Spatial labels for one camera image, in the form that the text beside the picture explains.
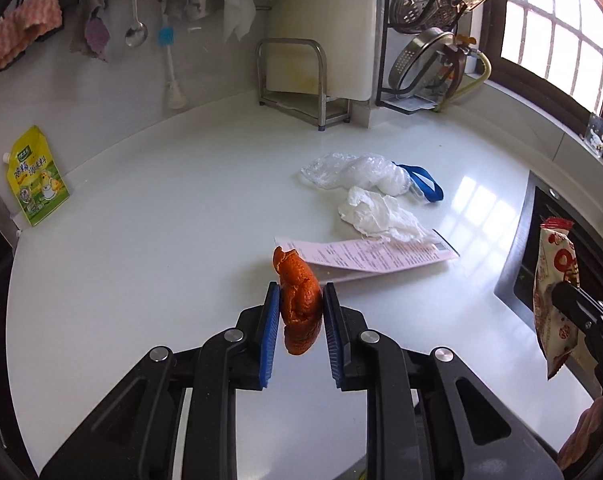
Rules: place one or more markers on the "brown framed window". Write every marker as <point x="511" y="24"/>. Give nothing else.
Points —
<point x="546" y="25"/>

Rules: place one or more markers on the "clear cartoon mug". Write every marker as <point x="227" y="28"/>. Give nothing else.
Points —
<point x="599" y="135"/>

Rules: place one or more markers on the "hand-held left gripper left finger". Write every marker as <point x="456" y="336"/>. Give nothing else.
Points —
<point x="270" y="330"/>

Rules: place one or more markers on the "printed paper sheet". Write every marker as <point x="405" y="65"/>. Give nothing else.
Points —
<point x="381" y="260"/>

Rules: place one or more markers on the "pink dish cloth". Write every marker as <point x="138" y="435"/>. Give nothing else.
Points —
<point x="21" y="30"/>

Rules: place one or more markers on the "red white snack wrapper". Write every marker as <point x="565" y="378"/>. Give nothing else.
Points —
<point x="554" y="270"/>

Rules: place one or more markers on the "white cloth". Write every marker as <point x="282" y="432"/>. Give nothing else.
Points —
<point x="239" y="5"/>

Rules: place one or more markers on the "purple grey rag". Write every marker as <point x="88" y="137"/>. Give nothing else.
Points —
<point x="93" y="30"/>

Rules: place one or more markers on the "metal strainer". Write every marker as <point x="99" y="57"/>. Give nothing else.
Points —
<point x="416" y="60"/>

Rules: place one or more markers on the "crumpled white tissue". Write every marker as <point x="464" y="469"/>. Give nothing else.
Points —
<point x="376" y="212"/>

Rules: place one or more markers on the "clear white plastic bag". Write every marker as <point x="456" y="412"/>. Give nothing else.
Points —
<point x="351" y="172"/>

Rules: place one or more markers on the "yellow green seasoning pouch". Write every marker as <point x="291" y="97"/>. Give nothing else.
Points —
<point x="36" y="180"/>

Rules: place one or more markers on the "orange peel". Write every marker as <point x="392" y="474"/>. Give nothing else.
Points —
<point x="299" y="305"/>

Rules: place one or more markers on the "person's pink patterned clothing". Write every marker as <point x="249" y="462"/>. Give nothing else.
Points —
<point x="589" y="430"/>

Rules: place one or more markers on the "white cutting board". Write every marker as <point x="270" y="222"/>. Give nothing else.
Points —
<point x="321" y="20"/>

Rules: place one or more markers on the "blue white bottle brush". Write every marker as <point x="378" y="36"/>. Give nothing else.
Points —
<point x="174" y="95"/>

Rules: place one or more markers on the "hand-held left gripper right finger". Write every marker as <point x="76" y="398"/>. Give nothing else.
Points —
<point x="331" y="330"/>

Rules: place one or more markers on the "black kitchen sink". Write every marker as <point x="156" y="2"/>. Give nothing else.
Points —
<point x="524" y="260"/>

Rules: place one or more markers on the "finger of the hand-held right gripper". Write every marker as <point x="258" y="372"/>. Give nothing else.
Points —
<point x="576" y="302"/>

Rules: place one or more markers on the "steel ladle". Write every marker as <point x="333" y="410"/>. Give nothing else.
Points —
<point x="136" y="35"/>

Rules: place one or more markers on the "metal cutting board holder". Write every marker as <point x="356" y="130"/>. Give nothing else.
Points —
<point x="321" y="105"/>

